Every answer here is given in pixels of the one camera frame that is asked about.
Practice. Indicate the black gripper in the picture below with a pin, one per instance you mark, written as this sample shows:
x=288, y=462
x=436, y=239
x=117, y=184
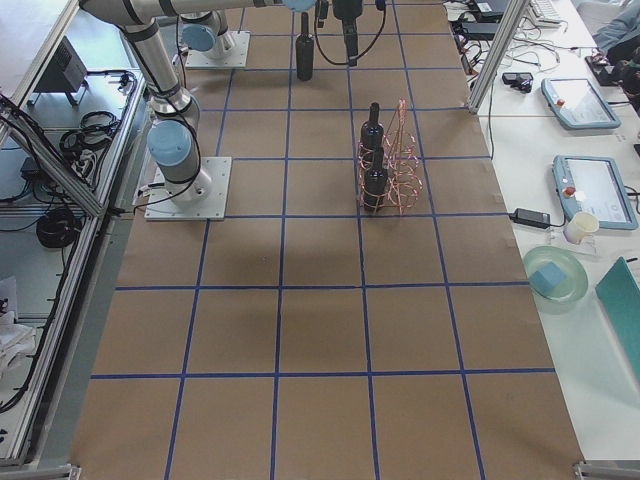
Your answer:
x=347, y=11

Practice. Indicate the dark wine bottle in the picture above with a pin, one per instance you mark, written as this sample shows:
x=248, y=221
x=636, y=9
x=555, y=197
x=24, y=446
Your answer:
x=304, y=50

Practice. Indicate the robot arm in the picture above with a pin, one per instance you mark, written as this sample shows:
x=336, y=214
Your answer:
x=215, y=20
x=172, y=141

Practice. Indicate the dark bottle in rack end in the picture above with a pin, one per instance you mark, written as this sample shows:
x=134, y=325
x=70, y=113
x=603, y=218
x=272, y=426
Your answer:
x=372, y=132

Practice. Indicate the dark bottle in rack middle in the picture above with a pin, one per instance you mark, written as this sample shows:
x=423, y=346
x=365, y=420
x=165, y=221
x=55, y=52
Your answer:
x=375, y=181

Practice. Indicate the upper teach pendant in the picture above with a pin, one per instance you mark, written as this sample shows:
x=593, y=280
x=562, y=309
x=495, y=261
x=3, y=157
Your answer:
x=578, y=104

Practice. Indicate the teach pendant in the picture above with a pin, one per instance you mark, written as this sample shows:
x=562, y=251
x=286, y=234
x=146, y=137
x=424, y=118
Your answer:
x=578, y=104
x=593, y=185

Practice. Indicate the black power brick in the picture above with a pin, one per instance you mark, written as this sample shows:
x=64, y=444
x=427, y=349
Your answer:
x=531, y=218

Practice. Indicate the black electronics box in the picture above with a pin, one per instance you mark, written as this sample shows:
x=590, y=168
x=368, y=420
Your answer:
x=65, y=74

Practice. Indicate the lower teach pendant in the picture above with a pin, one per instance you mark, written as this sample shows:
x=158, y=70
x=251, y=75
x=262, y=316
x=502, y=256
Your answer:
x=593, y=185

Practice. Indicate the white paper cup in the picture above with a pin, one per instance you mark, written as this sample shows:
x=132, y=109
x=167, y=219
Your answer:
x=582, y=225

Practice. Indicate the green glass plate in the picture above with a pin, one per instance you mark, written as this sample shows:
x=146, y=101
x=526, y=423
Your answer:
x=574, y=287

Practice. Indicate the blue foam cube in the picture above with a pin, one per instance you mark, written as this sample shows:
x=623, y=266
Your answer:
x=546, y=278

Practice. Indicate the teal notebook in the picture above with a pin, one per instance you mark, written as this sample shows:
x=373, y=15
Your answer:
x=618, y=293

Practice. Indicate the crumpled white cloth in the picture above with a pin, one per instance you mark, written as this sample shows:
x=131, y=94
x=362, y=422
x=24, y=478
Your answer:
x=17, y=340

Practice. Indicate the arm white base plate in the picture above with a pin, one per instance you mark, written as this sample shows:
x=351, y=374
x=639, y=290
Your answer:
x=205, y=199
x=208, y=51

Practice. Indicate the copper wire wine rack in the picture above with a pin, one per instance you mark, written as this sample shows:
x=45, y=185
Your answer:
x=400, y=159

